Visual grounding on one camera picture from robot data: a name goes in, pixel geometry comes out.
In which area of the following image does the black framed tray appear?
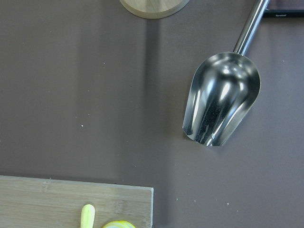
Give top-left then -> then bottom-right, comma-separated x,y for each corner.
263,0 -> 304,18

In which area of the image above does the yellow plastic knife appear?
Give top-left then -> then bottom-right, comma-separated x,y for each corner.
80,204 -> 95,228

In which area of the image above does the steel scoop on table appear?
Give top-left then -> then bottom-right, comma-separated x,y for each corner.
182,0 -> 269,147

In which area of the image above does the wooden mug tree stand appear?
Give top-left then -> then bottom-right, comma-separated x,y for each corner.
120,0 -> 189,19

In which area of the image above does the bamboo cutting board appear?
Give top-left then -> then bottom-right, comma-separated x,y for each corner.
0,176 -> 154,228

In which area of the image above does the lemon slice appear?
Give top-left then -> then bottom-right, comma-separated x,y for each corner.
103,220 -> 135,228

